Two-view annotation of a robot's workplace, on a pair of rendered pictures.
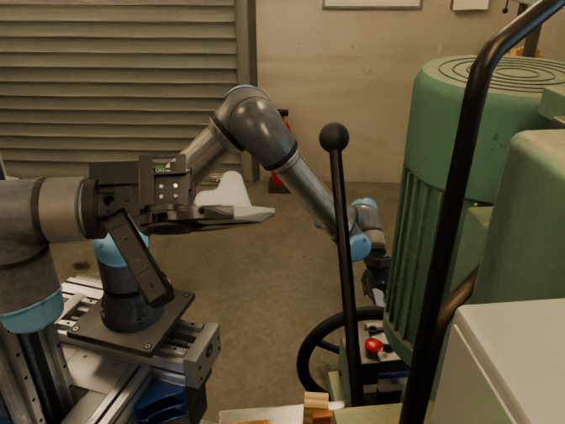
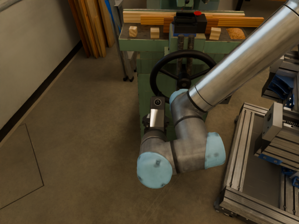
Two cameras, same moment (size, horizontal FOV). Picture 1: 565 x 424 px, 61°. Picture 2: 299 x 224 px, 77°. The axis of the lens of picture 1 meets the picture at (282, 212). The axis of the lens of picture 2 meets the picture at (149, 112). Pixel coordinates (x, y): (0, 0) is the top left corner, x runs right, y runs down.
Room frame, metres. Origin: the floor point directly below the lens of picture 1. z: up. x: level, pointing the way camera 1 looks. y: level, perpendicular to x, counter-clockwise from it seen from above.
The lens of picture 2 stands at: (1.42, -0.22, 1.32)
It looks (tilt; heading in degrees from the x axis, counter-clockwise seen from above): 48 degrees down; 189
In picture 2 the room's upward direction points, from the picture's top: straight up
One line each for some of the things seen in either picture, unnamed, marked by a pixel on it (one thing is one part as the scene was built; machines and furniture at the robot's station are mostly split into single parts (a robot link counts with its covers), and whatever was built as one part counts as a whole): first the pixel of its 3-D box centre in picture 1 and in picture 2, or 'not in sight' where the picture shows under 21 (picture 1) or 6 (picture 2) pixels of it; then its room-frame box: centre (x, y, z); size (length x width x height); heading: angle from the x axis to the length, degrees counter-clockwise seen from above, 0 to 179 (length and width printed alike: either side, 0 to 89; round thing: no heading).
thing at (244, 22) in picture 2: not in sight; (200, 21); (0.43, -0.12, 0.92); 0.60 x 0.02 x 0.04; 96
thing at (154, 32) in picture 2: not in sight; (155, 33); (0.59, -0.33, 0.92); 0.04 x 0.04 x 0.03; 10
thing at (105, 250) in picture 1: (123, 252); not in sight; (0.93, 0.37, 0.98); 0.13 x 0.12 x 0.14; 14
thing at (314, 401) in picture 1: (315, 408); (215, 33); (0.56, -0.06, 0.92); 0.04 x 0.03 x 0.04; 85
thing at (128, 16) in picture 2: not in sight; (182, 18); (0.42, -0.21, 0.93); 0.60 x 0.02 x 0.05; 96
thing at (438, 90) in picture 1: (483, 223); not in sight; (0.44, -0.21, 1.35); 0.18 x 0.18 x 0.31
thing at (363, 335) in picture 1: (384, 347); (189, 23); (0.63, -0.18, 0.99); 0.13 x 0.11 x 0.06; 96
